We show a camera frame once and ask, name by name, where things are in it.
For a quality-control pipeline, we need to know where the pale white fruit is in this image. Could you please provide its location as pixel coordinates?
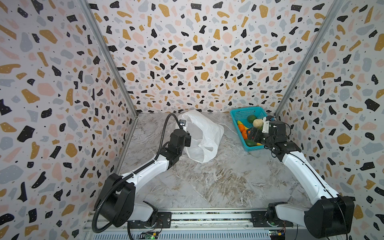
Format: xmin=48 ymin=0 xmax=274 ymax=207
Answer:
xmin=253 ymin=119 xmax=264 ymax=130

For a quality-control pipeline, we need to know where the green mango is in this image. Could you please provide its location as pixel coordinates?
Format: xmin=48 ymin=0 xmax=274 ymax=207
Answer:
xmin=245 ymin=139 xmax=257 ymax=147

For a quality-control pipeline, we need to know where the white plastic bag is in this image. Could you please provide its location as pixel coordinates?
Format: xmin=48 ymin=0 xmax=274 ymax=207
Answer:
xmin=178 ymin=110 xmax=225 ymax=164

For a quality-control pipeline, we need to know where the small orange tangerine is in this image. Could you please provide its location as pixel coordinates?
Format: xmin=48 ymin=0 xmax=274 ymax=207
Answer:
xmin=238 ymin=124 xmax=246 ymax=132

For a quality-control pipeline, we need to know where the teal plastic basket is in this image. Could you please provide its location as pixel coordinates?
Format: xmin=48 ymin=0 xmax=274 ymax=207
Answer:
xmin=230 ymin=107 xmax=267 ymax=152

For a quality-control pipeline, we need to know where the orange fruit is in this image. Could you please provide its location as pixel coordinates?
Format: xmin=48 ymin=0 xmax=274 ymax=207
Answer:
xmin=242 ymin=130 xmax=248 ymax=140

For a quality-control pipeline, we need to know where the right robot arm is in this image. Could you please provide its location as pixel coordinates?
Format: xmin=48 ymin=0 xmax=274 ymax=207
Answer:
xmin=246 ymin=120 xmax=355 ymax=239

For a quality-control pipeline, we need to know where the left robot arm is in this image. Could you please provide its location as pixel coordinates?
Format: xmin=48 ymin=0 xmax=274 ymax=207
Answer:
xmin=92 ymin=129 xmax=192 ymax=233

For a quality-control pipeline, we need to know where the green round fruit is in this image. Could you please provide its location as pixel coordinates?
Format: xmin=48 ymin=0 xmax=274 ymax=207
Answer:
xmin=247 ymin=115 xmax=257 ymax=124

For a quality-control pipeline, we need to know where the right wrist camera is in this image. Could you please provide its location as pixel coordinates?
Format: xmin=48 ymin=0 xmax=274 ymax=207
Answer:
xmin=262 ymin=116 xmax=275 ymax=133

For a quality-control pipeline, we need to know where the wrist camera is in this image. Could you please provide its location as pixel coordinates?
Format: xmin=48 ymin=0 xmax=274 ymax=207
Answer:
xmin=262 ymin=116 xmax=275 ymax=133
xmin=179 ymin=120 xmax=187 ymax=127

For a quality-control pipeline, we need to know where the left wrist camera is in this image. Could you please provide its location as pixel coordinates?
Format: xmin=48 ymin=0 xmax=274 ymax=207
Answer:
xmin=179 ymin=120 xmax=187 ymax=127

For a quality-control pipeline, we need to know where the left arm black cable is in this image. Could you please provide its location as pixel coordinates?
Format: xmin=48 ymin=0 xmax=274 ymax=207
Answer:
xmin=91 ymin=113 xmax=182 ymax=234

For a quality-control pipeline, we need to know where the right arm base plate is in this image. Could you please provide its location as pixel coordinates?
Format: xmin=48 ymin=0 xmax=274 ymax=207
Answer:
xmin=250 ymin=211 xmax=294 ymax=228

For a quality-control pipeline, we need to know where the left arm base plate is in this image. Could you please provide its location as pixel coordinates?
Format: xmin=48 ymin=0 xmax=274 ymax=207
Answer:
xmin=129 ymin=212 xmax=172 ymax=231

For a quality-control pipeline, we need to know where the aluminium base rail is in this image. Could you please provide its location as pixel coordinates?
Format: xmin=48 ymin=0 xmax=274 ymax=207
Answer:
xmin=80 ymin=208 xmax=314 ymax=240

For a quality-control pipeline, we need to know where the right aluminium corner post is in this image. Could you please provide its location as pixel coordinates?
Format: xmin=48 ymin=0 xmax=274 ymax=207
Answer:
xmin=274 ymin=0 xmax=344 ymax=117

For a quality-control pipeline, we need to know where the aluminium corner post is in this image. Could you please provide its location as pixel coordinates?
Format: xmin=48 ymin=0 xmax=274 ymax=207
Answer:
xmin=274 ymin=0 xmax=344 ymax=117
xmin=78 ymin=0 xmax=138 ymax=118

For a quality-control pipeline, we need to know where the left aluminium corner post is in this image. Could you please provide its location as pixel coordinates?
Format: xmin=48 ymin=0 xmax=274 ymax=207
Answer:
xmin=78 ymin=0 xmax=138 ymax=118

